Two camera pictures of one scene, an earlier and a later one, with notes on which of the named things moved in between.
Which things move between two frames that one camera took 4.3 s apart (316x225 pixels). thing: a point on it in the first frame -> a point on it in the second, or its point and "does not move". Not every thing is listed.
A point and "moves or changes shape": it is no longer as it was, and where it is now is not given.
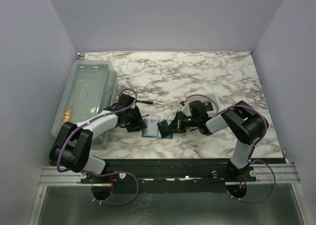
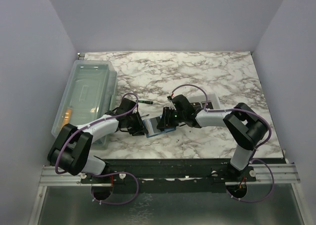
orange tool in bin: [67, 115] does not move
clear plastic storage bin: [90, 87] does not move
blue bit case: [152, 130] moves or changes shape
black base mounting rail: [171, 175] does not move
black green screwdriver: [149, 102] does not move
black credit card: [165, 130] -> [154, 123]
